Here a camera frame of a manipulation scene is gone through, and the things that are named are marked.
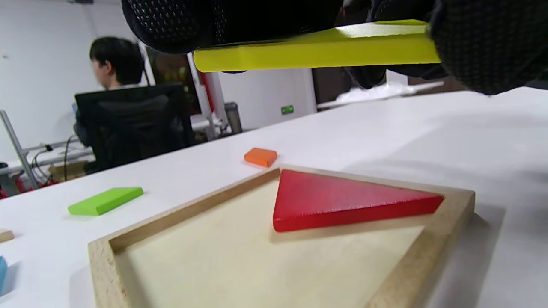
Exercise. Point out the person's left hand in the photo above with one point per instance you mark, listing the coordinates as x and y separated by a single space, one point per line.
492 42

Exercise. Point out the yellow large triangle tangram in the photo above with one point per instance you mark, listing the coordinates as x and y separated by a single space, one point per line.
321 55

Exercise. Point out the red large triangle tangram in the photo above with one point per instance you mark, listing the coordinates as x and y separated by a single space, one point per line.
342 196

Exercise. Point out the orange parallelogram tangram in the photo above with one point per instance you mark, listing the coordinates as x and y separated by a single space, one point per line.
260 156

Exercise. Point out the wooden square tray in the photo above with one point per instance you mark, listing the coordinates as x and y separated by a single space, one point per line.
214 265

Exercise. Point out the green square tangram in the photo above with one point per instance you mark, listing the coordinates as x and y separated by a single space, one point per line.
102 201

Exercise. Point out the natural wood triangle tangram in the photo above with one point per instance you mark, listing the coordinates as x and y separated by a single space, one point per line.
5 236

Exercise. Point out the blue small triangle tangram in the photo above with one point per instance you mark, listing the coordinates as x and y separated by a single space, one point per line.
2 276

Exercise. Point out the small green sign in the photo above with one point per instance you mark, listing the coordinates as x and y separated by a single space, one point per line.
287 109

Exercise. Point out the dark screen panel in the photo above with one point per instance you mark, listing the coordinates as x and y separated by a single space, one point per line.
171 77

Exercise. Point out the black mesh office chair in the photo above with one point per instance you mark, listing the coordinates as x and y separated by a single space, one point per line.
132 128

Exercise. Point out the grey metal post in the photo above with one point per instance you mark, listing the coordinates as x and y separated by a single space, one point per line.
19 149

